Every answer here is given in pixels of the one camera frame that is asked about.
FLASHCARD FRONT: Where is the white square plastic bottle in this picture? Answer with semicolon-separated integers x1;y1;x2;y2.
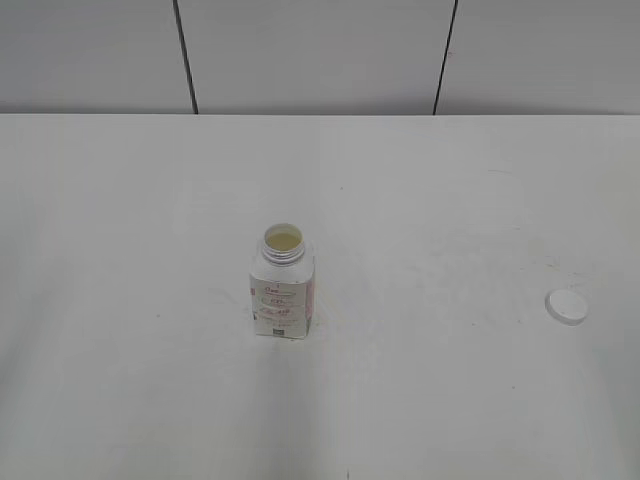
249;223;316;339

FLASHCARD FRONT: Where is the white round bottle cap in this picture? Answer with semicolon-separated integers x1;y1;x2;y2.
545;289;589;326

